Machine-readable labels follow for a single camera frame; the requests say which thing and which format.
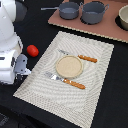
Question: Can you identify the grey cooking pot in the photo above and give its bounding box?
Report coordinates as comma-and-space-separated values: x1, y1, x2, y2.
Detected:
80, 1, 109, 24

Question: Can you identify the red sausage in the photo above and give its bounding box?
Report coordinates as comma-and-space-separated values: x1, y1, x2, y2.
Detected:
27, 45, 39, 57

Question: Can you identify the woven beige placemat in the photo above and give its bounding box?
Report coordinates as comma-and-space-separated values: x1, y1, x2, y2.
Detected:
14, 31, 114, 128

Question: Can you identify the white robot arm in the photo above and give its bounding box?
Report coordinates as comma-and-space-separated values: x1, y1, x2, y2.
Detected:
0, 0, 31, 84

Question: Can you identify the fork with wooden handle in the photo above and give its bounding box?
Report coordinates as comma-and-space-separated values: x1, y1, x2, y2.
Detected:
44, 72, 85, 89

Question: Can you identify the beige bowl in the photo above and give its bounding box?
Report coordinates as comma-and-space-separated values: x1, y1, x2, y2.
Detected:
119, 5, 128, 30

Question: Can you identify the grey frying pan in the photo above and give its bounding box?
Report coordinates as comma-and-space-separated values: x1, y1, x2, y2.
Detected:
40, 1, 80, 20

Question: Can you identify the knife with wooden handle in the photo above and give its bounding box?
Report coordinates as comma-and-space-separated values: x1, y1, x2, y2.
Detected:
58, 49, 97, 63

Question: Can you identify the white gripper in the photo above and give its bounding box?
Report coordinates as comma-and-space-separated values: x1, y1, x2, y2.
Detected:
0, 44, 31, 84

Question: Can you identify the pink stove board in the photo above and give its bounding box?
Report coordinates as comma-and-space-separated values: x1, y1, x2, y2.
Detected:
48, 0, 128, 43

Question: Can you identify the round beige plate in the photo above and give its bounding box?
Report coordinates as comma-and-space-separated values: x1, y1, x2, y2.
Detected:
55, 55, 83, 79

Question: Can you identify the black burner under bowl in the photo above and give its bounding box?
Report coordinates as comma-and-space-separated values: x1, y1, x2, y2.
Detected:
115, 16, 128, 31

